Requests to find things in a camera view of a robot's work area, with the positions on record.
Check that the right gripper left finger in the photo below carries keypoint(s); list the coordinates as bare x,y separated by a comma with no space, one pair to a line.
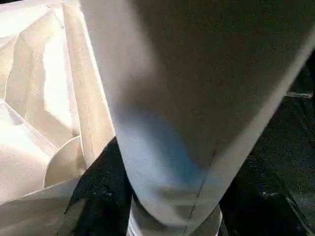
101,196

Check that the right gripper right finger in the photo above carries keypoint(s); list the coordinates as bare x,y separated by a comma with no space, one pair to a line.
275,211

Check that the white plastic table leg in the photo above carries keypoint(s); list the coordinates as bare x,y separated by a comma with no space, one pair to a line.
197,73

